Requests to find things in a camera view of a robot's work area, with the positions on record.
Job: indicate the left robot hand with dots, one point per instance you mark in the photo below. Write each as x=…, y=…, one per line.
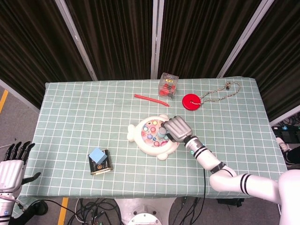
x=11, y=173

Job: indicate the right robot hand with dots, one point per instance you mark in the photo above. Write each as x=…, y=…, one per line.
x=179, y=130

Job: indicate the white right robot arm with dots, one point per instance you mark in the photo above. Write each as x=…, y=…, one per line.
x=234, y=178

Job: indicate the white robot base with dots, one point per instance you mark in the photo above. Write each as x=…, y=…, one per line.
x=145, y=213

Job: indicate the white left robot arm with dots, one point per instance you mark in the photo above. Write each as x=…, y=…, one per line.
x=5, y=207

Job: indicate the white fish toy board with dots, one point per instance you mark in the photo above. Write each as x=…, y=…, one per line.
x=150, y=140

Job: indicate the red disc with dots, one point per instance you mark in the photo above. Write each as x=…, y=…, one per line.
x=191, y=102

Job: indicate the red pen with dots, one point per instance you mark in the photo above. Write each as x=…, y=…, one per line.
x=152, y=99

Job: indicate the black table foot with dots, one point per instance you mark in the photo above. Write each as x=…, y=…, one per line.
x=35, y=209

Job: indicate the clear box with red pieces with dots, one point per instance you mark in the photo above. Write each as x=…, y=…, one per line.
x=167, y=87

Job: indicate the green checkered tablecloth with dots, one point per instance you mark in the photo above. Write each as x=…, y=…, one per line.
x=131, y=112

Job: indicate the blue foam cube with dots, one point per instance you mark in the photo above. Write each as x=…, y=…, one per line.
x=98, y=155

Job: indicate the black and gold tin can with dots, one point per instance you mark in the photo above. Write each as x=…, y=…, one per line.
x=100, y=167

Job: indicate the dark curtain panel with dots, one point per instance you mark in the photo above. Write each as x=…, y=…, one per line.
x=279, y=58
x=30, y=47
x=117, y=37
x=199, y=35

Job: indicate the black equipment box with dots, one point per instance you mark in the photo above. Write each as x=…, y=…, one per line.
x=284, y=132

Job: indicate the grey partition floor rail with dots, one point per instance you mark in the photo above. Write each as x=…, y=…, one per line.
x=284, y=118
x=18, y=93

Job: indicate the grey partition post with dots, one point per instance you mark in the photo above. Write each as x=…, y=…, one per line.
x=245, y=39
x=77, y=39
x=156, y=39

